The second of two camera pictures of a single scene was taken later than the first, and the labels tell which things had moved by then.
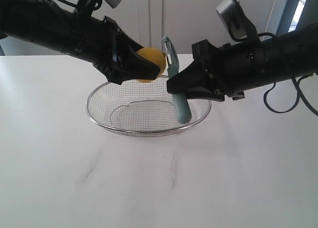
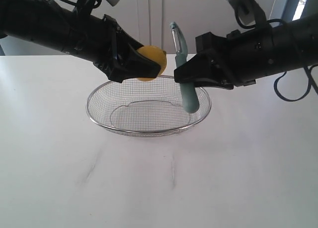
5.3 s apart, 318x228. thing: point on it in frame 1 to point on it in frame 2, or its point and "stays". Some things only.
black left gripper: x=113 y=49 stays
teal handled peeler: x=181 y=107 to x=189 y=94
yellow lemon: x=157 y=56 stays
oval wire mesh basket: x=137 y=108 stays
